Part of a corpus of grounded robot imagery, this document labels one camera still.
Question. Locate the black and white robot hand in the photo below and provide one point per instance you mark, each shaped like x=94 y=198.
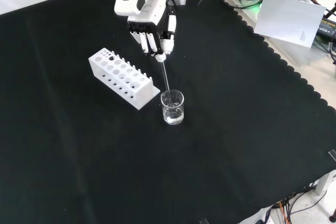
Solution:
x=155 y=32

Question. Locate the clear glass rod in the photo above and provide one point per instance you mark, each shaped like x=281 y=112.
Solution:
x=166 y=79

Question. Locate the white test tube rack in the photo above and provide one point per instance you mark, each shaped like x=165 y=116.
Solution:
x=123 y=79

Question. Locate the clear glass beaker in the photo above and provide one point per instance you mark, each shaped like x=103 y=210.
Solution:
x=172 y=107

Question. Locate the black bench cloth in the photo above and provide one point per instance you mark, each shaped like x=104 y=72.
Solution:
x=147 y=119

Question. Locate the pale board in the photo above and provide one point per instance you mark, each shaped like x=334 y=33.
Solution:
x=288 y=19

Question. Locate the black power adapter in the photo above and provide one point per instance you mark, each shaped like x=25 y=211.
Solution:
x=327 y=27

